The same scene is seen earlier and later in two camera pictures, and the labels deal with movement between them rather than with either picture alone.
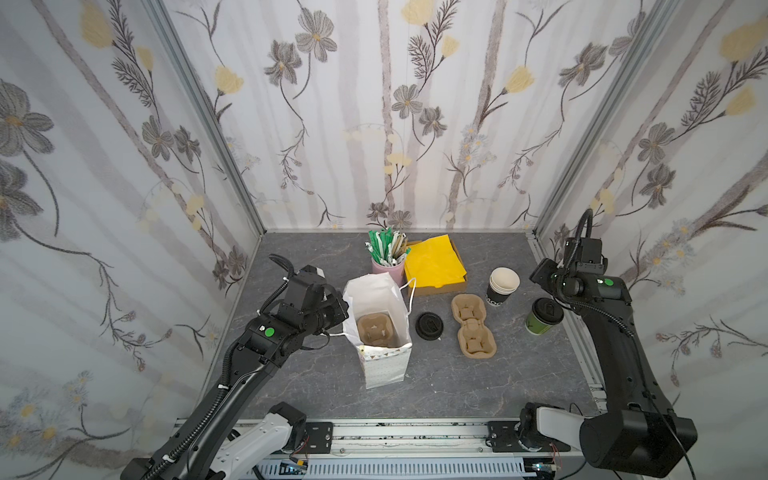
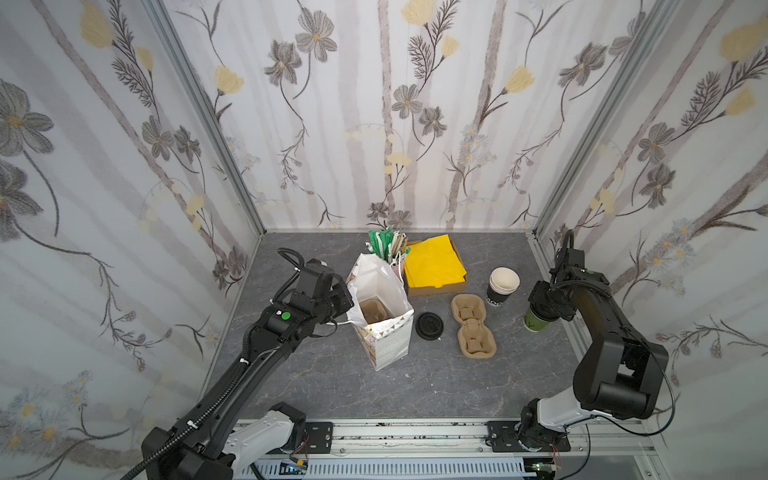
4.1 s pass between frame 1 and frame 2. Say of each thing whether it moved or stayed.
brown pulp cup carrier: stayed
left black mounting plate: stayed
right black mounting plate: stayed
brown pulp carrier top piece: moved
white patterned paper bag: moved
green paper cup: stayed
